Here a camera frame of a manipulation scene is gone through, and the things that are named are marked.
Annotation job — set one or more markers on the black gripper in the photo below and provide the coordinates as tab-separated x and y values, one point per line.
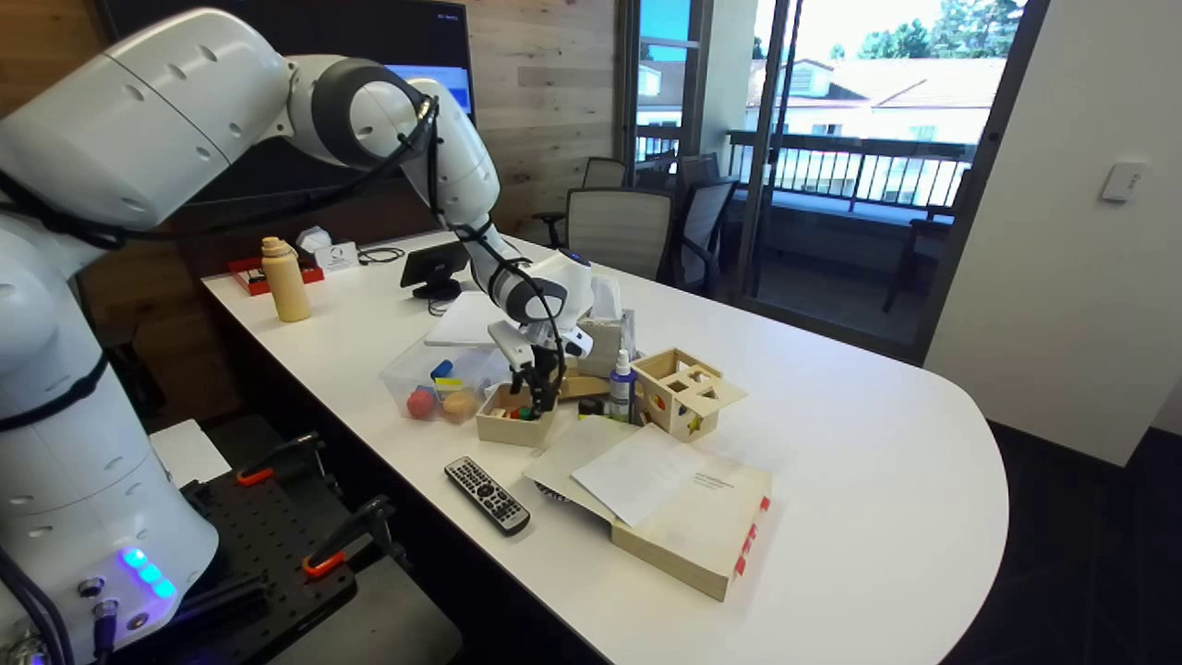
542	368

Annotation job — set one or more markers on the yellow block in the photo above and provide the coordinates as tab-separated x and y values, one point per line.
447	380

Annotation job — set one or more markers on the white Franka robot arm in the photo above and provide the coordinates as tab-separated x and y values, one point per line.
124	134

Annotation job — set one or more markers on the small open wooden box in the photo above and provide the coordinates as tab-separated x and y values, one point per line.
508	432

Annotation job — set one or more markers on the tissue box with tissue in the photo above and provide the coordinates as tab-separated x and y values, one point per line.
609	344

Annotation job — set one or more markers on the clear plastic box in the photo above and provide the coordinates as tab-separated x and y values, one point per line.
407	369

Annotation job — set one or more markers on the wooden shape sorter box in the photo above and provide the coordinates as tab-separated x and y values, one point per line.
683	392

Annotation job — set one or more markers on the small clear sanitizer bottle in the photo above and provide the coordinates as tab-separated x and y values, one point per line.
620	392

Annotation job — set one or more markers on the orange toy burger bun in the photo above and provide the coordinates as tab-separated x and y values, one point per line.
460	405

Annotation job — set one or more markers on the blue block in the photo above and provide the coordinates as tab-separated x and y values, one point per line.
439	368

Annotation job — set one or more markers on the white paper sheets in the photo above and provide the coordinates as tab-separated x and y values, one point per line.
462	322

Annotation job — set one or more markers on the black grey remote control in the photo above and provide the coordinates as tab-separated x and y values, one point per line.
489	497

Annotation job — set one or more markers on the red rounded block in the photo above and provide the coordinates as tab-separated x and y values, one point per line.
422	405

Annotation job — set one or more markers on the white paper sheet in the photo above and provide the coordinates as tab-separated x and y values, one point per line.
632	472

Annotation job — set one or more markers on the black tablet on stand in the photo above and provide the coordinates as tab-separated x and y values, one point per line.
431	264

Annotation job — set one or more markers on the grey office chair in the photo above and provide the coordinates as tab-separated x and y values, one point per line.
616	231
604	176

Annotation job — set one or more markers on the dark mesh office chair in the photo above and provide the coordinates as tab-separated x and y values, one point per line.
702	234

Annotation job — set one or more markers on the small white device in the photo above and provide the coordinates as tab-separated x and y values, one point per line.
327	248

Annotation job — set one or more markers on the black orange clamp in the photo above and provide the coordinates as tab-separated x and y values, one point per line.
332	557
265	469

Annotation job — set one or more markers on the tan squeeze bottle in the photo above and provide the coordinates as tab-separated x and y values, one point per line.
286	284

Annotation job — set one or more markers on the red flat tray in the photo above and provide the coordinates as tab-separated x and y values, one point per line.
252	280

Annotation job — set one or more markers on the white flat board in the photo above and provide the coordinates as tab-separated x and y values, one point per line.
186	451

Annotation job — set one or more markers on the dark balcony railing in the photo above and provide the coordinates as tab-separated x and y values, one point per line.
852	167

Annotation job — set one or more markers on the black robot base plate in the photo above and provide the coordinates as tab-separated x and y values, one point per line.
271	529

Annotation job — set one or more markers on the large wall TV screen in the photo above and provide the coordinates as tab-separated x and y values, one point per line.
431	39

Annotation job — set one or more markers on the white light switch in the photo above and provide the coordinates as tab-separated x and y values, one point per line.
1119	183

